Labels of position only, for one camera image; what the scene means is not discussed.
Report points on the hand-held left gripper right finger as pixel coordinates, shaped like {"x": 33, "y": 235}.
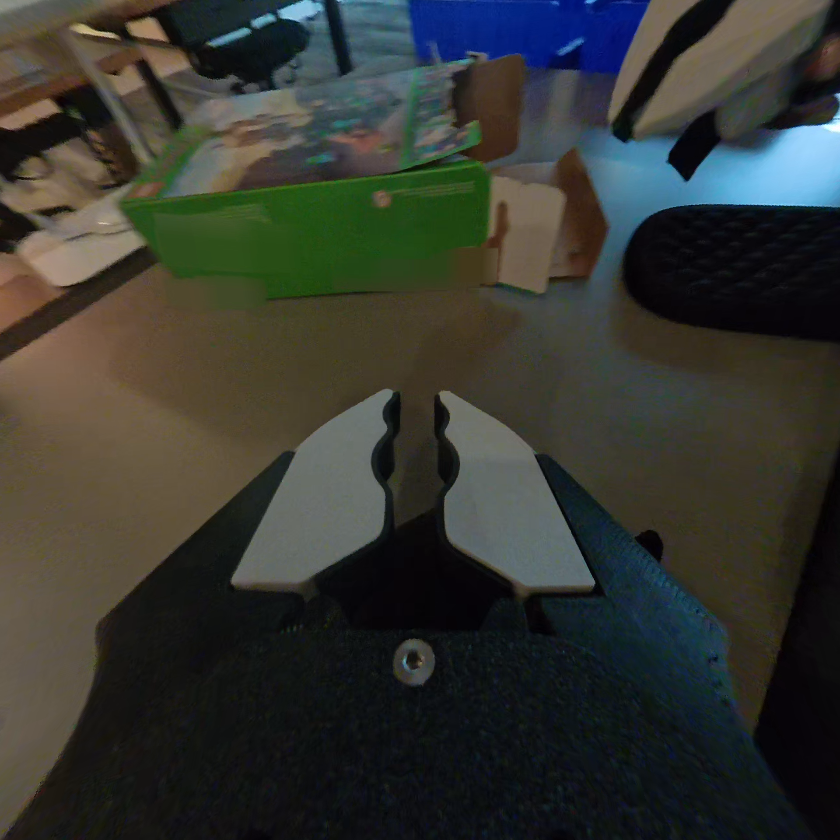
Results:
{"x": 512, "y": 512}

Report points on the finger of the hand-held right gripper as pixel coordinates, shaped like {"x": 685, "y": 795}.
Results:
{"x": 735, "y": 52}
{"x": 646, "y": 39}

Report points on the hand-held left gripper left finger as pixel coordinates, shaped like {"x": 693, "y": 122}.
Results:
{"x": 321, "y": 512}

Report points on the blue plastic bin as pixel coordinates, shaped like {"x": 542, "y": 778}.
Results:
{"x": 525, "y": 26}

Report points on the green toy brick box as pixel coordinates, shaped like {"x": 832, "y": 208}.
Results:
{"x": 328, "y": 223}

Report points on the grey desk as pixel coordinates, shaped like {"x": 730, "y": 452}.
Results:
{"x": 197, "y": 407}

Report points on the person's green sweatshirt torso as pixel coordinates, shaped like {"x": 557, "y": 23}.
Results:
{"x": 807, "y": 623}

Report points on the black office chair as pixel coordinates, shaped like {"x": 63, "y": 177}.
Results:
{"x": 249, "y": 46}

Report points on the wooden office table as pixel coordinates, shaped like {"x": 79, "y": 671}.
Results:
{"x": 65, "y": 72}

